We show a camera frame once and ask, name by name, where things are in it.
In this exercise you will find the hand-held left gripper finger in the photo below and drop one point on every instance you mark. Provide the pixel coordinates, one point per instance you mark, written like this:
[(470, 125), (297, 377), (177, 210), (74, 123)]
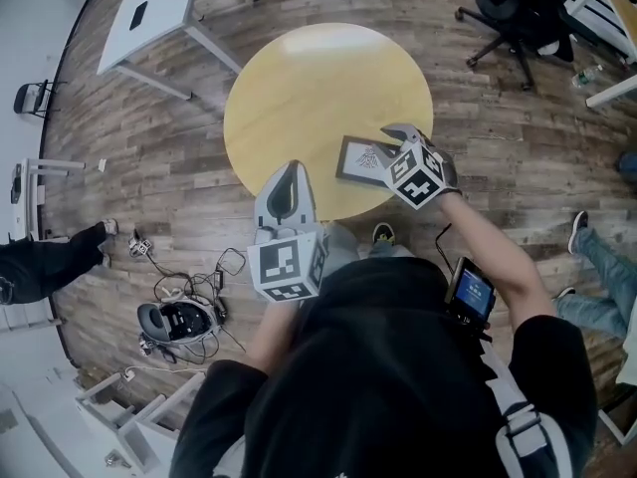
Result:
[(304, 202), (261, 207)]

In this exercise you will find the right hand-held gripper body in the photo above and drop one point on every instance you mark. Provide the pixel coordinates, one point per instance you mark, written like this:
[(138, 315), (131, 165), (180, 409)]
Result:
[(413, 177)]

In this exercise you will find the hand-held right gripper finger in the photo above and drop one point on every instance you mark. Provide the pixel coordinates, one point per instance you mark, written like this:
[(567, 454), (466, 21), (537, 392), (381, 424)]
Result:
[(387, 156), (403, 132)]

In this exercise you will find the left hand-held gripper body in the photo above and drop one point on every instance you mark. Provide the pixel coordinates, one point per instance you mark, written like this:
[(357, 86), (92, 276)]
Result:
[(283, 267)]

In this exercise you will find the brown wooden picture frame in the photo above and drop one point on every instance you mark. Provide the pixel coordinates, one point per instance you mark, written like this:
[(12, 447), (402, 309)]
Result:
[(356, 160)]

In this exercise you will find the person's right forearm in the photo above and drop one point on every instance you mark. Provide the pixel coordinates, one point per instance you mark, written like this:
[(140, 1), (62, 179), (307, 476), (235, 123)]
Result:
[(483, 247)]

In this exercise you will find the person's left forearm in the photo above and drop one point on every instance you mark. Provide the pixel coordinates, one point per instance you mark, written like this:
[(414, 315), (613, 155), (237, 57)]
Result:
[(271, 331)]

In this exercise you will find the person's right hand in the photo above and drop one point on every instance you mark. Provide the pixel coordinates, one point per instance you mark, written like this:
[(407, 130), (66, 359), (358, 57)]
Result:
[(449, 177)]

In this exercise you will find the person's left leg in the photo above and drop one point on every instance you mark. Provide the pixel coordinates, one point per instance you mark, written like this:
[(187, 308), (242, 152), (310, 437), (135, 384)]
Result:
[(341, 249)]

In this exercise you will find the person's leg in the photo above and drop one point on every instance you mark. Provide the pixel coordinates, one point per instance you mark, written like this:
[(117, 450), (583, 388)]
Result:
[(390, 251), (341, 249)]

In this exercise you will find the black yellow shoe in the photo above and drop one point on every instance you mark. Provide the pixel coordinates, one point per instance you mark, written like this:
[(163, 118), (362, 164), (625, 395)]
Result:
[(383, 232)]

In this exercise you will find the person's right leg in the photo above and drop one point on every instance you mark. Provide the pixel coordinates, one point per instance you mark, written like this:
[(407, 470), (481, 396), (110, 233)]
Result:
[(390, 251)]

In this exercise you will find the yellow round table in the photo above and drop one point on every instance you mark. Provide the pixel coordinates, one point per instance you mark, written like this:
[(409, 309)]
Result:
[(308, 107)]

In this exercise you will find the small patterned block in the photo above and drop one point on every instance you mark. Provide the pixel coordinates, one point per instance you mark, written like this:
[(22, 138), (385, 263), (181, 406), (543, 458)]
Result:
[(140, 247)]

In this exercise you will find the black handheld screen device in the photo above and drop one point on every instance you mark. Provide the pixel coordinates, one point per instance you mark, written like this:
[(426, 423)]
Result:
[(473, 292)]

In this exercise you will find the person's black shirt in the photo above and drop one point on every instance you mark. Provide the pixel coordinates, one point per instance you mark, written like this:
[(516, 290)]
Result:
[(378, 366)]

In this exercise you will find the white paper scrap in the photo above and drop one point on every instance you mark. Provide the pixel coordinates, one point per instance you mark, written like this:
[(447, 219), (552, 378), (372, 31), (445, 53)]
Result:
[(102, 165)]

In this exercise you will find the black office chair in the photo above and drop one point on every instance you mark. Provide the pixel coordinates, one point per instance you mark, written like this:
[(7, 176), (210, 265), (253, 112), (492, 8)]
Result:
[(517, 8)]

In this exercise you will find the clear water bottle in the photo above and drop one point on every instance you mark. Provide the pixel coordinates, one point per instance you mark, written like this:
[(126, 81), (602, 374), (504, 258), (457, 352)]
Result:
[(587, 75)]

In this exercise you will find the white rectangular desk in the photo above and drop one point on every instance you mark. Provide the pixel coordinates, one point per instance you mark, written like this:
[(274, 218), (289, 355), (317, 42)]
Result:
[(159, 23)]

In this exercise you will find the black phone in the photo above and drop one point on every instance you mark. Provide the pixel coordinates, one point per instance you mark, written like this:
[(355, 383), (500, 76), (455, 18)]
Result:
[(139, 15)]

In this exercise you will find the black folding chair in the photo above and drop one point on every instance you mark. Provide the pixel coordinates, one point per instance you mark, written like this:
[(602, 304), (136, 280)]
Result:
[(27, 98)]

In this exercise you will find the white table with legs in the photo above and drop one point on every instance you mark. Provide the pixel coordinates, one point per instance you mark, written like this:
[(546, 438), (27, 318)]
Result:
[(55, 166)]

